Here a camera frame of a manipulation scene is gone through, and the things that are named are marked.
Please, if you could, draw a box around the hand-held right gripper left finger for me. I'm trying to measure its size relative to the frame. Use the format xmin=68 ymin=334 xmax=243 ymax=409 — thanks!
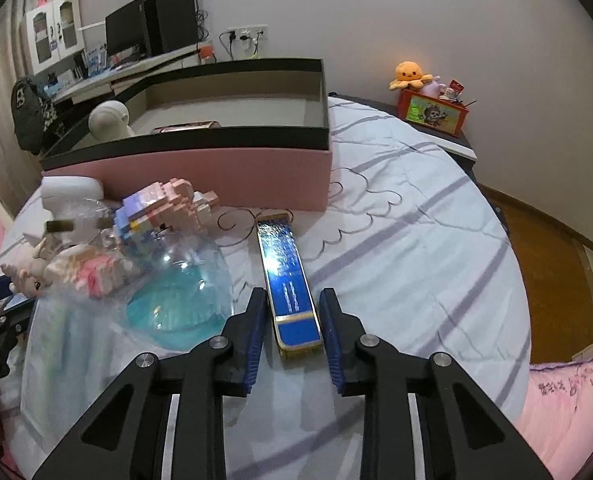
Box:
xmin=31 ymin=287 xmax=270 ymax=480

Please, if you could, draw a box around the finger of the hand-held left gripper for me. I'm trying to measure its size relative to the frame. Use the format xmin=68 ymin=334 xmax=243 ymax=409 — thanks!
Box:
xmin=0 ymin=300 xmax=34 ymax=361

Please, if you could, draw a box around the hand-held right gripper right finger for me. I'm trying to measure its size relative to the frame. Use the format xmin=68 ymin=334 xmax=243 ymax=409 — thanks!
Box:
xmin=318 ymin=287 xmax=552 ymax=480

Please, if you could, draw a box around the small doll figure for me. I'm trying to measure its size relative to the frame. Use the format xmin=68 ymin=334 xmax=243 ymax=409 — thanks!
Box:
xmin=0 ymin=232 xmax=57 ymax=323
xmin=46 ymin=245 xmax=138 ymax=302

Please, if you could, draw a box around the blue and gold long case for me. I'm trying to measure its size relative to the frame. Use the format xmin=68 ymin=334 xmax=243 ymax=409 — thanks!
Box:
xmin=256 ymin=214 xmax=325 ymax=358

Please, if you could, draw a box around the clear glass bottle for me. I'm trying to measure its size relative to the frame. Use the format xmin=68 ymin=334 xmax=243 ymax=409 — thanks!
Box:
xmin=71 ymin=199 xmax=123 ymax=248

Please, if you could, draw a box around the white plastic case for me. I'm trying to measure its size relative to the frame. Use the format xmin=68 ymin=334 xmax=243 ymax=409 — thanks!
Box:
xmin=41 ymin=176 xmax=104 ymax=222

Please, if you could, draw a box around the pink and blue block toy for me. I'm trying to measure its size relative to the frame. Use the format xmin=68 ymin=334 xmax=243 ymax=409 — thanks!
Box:
xmin=114 ymin=177 xmax=220 ymax=248

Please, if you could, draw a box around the pink box with black rim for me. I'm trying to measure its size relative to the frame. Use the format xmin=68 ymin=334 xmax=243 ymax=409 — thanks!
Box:
xmin=41 ymin=58 xmax=333 ymax=211

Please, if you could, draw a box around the rose gold case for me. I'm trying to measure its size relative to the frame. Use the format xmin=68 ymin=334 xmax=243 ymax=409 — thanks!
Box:
xmin=151 ymin=120 xmax=222 ymax=135

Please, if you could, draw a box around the white round figurine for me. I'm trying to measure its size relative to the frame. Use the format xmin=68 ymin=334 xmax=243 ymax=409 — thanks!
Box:
xmin=88 ymin=100 xmax=136 ymax=142

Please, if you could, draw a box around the clear teal plastic container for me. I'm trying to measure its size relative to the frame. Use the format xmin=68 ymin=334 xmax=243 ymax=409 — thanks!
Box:
xmin=125 ymin=239 xmax=235 ymax=351

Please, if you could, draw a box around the dark jacket on chair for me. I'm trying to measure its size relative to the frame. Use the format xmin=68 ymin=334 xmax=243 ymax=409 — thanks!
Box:
xmin=10 ymin=76 xmax=67 ymax=156

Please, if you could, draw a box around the pink printed quilt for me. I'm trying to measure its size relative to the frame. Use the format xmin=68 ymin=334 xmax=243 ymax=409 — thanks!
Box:
xmin=514 ymin=357 xmax=593 ymax=480

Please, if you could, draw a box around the red printed box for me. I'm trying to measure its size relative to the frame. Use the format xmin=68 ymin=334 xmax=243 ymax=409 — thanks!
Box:
xmin=397 ymin=88 xmax=470 ymax=138

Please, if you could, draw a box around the orange octopus plush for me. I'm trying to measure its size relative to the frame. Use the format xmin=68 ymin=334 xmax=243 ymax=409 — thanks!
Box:
xmin=389 ymin=61 xmax=434 ymax=92

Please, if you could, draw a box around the white desk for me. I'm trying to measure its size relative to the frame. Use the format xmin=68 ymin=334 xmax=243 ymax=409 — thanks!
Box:
xmin=51 ymin=42 xmax=212 ymax=107

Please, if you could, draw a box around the white cabinet with glass doors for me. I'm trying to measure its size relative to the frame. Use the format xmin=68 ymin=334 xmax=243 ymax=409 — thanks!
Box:
xmin=24 ymin=0 xmax=83 ymax=77

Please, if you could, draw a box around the black computer monitor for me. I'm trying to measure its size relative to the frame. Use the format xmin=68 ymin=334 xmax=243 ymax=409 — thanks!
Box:
xmin=105 ymin=0 xmax=150 ymax=59

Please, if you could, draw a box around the black speaker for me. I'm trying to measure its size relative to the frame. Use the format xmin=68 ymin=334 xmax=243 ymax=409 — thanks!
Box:
xmin=144 ymin=0 xmax=200 ymax=55

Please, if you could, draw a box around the white wall outlet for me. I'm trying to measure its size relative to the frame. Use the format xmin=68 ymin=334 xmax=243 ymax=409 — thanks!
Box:
xmin=225 ymin=25 xmax=268 ymax=47

